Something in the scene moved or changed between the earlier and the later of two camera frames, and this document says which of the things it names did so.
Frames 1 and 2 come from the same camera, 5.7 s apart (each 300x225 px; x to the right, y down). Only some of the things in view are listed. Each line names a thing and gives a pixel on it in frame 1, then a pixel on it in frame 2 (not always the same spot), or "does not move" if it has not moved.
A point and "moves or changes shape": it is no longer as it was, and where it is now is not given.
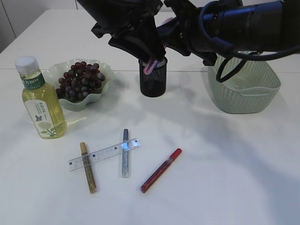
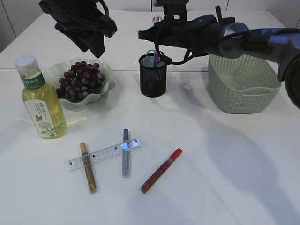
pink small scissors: (152, 62) moves or changes shape
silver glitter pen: (125, 154) does not move
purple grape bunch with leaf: (81, 79) does not move
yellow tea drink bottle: (41, 101) does not move
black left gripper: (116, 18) to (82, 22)
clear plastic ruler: (102, 154) does not move
